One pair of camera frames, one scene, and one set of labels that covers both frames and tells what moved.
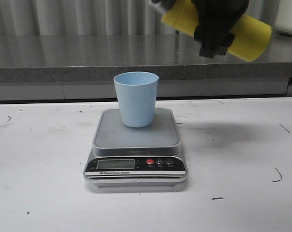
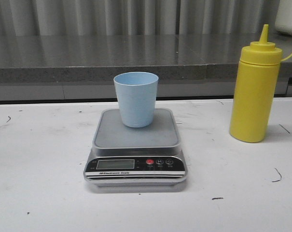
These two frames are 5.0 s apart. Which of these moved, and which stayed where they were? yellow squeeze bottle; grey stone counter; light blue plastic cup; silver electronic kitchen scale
Moved: yellow squeeze bottle
Stayed: grey stone counter; light blue plastic cup; silver electronic kitchen scale
